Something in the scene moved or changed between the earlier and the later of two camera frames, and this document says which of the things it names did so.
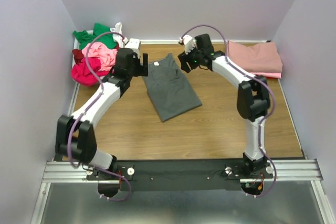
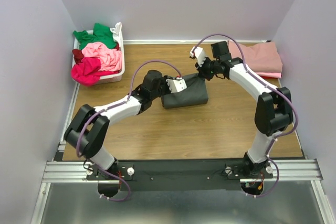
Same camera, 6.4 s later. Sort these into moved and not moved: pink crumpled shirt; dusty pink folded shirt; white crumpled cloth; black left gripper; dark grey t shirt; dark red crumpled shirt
Moved: dark grey t shirt; black left gripper
Not moved: dark red crumpled shirt; pink crumpled shirt; dusty pink folded shirt; white crumpled cloth
